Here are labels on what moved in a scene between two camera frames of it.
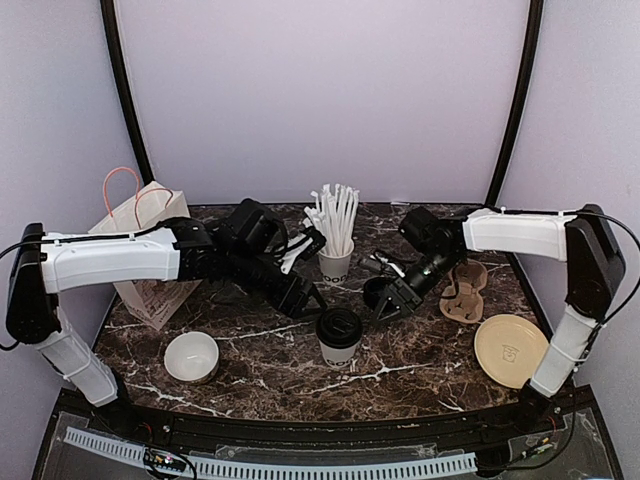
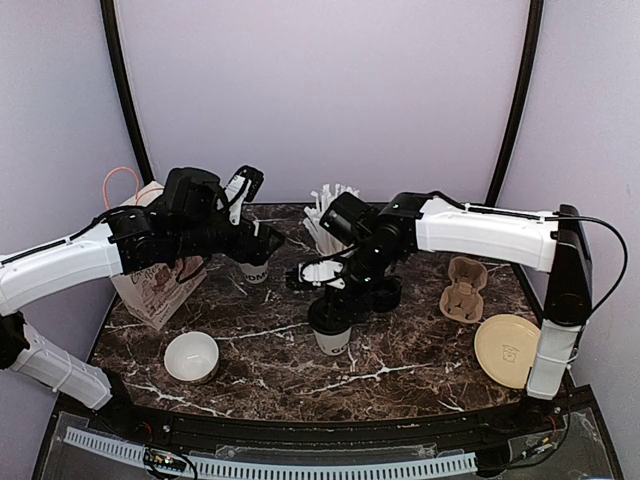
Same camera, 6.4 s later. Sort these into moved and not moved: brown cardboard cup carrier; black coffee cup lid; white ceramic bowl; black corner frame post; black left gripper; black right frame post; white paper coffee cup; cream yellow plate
Moved: white paper coffee cup; black left gripper; black coffee cup lid
Not moved: black right frame post; black corner frame post; white ceramic bowl; brown cardboard cup carrier; cream yellow plate
